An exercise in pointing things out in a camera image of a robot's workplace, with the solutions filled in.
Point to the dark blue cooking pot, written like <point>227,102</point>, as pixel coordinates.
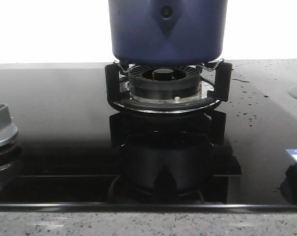
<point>167,32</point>

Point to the silver stove control knob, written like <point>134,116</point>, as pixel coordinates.
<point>8,130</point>

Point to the black gas burner head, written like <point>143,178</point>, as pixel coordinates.
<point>164,83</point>

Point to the black pot support grate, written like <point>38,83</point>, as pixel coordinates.
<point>214,89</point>

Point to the black glass cooktop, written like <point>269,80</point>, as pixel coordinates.
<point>76,153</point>

